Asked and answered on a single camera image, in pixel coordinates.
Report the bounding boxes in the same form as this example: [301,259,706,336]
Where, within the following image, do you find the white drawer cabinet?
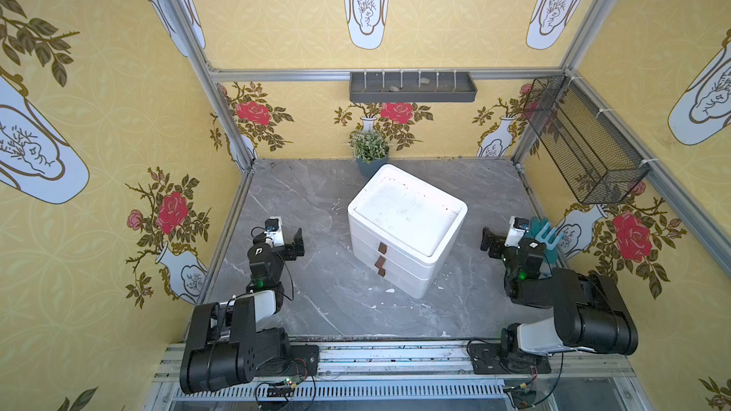
[348,165,468,299]

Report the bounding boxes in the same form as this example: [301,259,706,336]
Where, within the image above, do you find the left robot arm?
[179,229,305,394]

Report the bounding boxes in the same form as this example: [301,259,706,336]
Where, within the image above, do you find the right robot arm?
[469,228,639,374]

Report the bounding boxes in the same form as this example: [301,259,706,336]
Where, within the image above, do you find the teal plastic rack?
[528,217,563,266]

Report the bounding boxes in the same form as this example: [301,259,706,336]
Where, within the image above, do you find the small potted green plant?
[350,131,389,179]

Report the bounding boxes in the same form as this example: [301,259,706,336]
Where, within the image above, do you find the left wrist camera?
[264,216,285,247]

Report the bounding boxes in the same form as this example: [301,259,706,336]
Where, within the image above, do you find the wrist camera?
[504,216,530,247]
[264,216,285,247]

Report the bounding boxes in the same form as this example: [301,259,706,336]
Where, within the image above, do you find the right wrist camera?
[504,216,530,247]

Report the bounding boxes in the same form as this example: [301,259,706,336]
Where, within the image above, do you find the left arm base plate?
[251,344,320,378]

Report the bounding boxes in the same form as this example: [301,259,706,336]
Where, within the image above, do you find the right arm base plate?
[466,341,551,376]

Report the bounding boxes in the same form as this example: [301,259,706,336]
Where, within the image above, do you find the black wire mesh basket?
[523,76,649,205]

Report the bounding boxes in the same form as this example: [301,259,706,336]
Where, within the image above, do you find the aluminium front rail frame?
[142,338,653,410]

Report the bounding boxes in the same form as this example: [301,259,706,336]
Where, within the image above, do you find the grey wall shelf tray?
[348,70,478,104]

